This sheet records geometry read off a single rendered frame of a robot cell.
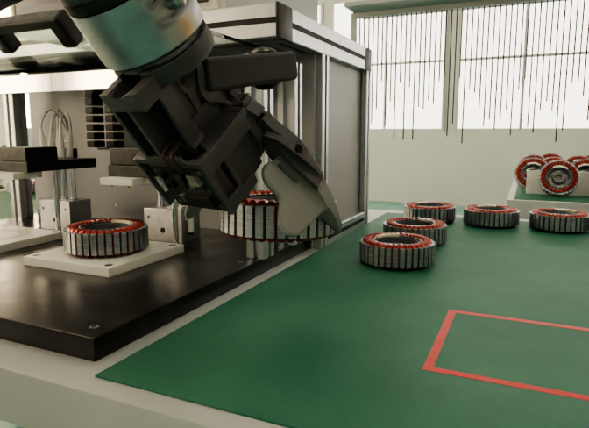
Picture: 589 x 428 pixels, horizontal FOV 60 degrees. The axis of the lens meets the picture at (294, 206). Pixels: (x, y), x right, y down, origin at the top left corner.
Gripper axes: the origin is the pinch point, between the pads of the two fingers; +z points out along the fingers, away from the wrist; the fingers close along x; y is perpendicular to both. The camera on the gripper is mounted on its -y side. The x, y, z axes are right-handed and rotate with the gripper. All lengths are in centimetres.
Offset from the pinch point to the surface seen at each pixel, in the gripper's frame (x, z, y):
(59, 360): -12.0, -1.5, 20.3
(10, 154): -58, 1, -5
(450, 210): -5, 52, -46
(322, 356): 6.9, 6.7, 9.9
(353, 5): -166, 138, -306
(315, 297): -2.2, 15.7, 0.0
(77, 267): -28.8, 5.1, 9.1
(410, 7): -132, 156, -329
